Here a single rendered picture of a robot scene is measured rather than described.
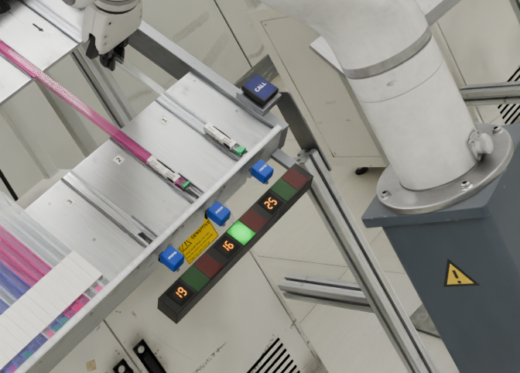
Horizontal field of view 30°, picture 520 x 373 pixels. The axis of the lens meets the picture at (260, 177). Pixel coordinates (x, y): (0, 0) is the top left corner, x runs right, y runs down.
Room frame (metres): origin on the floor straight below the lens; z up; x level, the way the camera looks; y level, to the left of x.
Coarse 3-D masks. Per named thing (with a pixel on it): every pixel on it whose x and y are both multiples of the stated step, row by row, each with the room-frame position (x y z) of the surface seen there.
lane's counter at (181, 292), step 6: (180, 282) 1.32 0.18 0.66; (174, 288) 1.32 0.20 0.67; (180, 288) 1.32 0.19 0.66; (186, 288) 1.31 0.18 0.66; (168, 294) 1.31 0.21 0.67; (174, 294) 1.31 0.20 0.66; (180, 294) 1.31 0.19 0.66; (186, 294) 1.31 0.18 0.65; (192, 294) 1.31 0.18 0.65; (174, 300) 1.30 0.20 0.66; (180, 300) 1.30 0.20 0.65; (186, 300) 1.30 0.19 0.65
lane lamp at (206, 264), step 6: (204, 258) 1.35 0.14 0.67; (210, 258) 1.35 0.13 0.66; (198, 264) 1.35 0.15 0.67; (204, 264) 1.34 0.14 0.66; (210, 264) 1.34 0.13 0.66; (216, 264) 1.34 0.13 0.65; (204, 270) 1.34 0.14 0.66; (210, 270) 1.34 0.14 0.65; (216, 270) 1.33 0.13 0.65; (210, 276) 1.33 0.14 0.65
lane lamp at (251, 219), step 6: (252, 210) 1.42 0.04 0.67; (246, 216) 1.41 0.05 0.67; (252, 216) 1.41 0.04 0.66; (258, 216) 1.41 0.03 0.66; (246, 222) 1.40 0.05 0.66; (252, 222) 1.40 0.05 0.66; (258, 222) 1.40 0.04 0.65; (264, 222) 1.40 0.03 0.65; (252, 228) 1.39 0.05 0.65; (258, 228) 1.39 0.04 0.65
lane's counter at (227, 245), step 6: (222, 240) 1.38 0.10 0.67; (228, 240) 1.38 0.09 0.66; (216, 246) 1.37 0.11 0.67; (222, 246) 1.37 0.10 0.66; (228, 246) 1.37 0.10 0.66; (234, 246) 1.37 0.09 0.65; (240, 246) 1.37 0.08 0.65; (222, 252) 1.36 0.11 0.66; (228, 252) 1.36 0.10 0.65; (234, 252) 1.36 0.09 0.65; (228, 258) 1.35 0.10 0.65
